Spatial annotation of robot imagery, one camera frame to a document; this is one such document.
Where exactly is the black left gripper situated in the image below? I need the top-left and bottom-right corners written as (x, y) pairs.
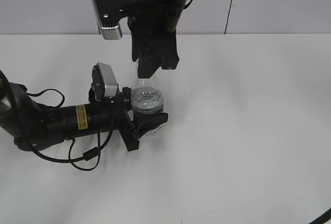
top-left (88, 87), bottom-right (168, 152)

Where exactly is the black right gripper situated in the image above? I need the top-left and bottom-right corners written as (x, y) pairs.
top-left (128, 0), bottom-right (181, 79)

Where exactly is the clear Cestbon water bottle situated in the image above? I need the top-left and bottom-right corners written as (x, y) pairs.
top-left (131, 61), bottom-right (166, 137)

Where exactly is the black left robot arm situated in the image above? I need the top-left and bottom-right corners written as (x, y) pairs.
top-left (1, 67), bottom-right (168, 153)

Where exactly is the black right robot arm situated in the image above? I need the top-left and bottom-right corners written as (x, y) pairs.
top-left (128, 0), bottom-right (193, 79)

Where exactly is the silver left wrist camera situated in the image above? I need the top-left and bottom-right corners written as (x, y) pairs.
top-left (91, 62), bottom-right (118, 100)

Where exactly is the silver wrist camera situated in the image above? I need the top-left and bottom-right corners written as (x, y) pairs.
top-left (91, 62), bottom-right (118, 100)
top-left (92, 0), bottom-right (134, 40)

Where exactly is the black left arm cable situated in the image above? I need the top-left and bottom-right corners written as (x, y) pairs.
top-left (25, 88), bottom-right (114, 172)

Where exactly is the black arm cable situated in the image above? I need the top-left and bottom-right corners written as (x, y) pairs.
top-left (309, 207), bottom-right (331, 224)
top-left (25, 88), bottom-right (114, 172)

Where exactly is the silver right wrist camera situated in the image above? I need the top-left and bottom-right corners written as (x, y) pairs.
top-left (92, 0), bottom-right (134, 40)

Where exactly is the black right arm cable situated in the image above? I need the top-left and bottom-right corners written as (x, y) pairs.
top-left (309, 207), bottom-right (331, 224)

